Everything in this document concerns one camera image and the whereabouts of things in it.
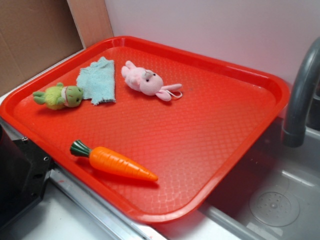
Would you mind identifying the red plastic tray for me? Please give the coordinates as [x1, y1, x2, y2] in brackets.
[0, 36, 290, 224]

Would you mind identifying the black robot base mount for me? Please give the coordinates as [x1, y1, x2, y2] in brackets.
[0, 127, 52, 230]

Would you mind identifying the light wooden board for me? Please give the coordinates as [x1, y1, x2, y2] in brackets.
[67, 0, 114, 49]

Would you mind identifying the pink plush bunny toy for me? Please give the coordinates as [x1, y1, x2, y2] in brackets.
[121, 60, 183, 102]

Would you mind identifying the green plush frog toy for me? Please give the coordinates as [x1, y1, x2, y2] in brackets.
[32, 82, 83, 110]

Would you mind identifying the orange plastic toy carrot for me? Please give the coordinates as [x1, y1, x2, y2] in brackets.
[70, 140, 158, 182]

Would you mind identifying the light blue cloth rag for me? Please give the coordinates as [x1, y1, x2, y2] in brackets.
[76, 56, 116, 106]

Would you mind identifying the grey toy faucet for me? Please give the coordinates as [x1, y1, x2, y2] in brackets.
[281, 38, 320, 148]

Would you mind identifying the brown cardboard panel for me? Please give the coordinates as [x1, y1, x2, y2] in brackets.
[0, 0, 83, 95]

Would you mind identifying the grey toy sink basin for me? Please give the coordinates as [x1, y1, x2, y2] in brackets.
[200, 119, 320, 240]

